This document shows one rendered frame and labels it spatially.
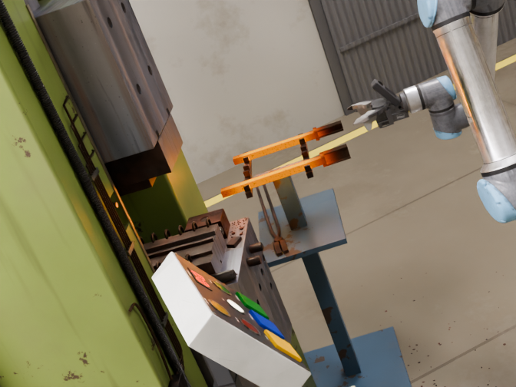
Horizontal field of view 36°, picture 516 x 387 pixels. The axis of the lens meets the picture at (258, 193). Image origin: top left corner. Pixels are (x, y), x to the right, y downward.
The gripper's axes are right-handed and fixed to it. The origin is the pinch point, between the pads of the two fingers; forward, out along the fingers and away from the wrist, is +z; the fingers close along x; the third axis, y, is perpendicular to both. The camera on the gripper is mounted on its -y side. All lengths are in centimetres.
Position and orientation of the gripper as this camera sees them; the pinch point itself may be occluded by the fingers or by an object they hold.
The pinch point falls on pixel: (348, 115)
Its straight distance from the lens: 278.8
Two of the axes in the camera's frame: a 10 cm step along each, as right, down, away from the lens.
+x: -0.3, -4.5, 8.9
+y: 3.3, 8.4, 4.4
